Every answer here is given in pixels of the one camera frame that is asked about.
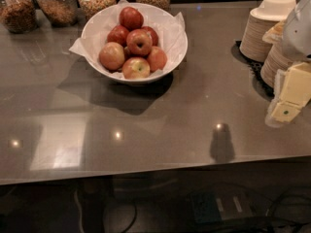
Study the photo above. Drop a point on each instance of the stack paper bowls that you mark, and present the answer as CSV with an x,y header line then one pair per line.
x,y
260,20
274,61

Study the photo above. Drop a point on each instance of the yellow-red apple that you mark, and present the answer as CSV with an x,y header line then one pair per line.
x,y
136,68
112,56

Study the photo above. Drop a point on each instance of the back stack paper bowls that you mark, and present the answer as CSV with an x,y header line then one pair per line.
x,y
260,20

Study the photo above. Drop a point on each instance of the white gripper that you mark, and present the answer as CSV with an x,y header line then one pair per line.
x,y
298,33

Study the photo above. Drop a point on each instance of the left dark red apple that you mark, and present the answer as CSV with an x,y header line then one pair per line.
x,y
118,35

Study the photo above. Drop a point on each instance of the black rubber mat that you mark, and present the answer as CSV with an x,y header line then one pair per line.
x,y
260,86

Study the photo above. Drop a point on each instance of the right orange-red apple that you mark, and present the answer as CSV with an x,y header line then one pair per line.
x,y
156,58

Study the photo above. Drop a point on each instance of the front yellow-red apple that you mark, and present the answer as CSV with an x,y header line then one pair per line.
x,y
136,68

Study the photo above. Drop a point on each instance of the white ceramic bowl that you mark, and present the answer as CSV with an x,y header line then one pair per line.
x,y
175,49

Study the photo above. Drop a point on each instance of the far left cereal jar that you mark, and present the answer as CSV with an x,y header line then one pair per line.
x,y
18,16

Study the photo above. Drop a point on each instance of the left yellow-red apple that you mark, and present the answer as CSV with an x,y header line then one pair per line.
x,y
112,56

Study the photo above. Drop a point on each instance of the front stack paper bowls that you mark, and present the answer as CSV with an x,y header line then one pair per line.
x,y
274,61

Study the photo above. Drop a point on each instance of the white paper bowl liner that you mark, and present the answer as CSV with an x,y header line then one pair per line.
x,y
97,36

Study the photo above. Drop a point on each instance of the dark box under table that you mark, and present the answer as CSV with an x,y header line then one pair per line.
x,y
212,207

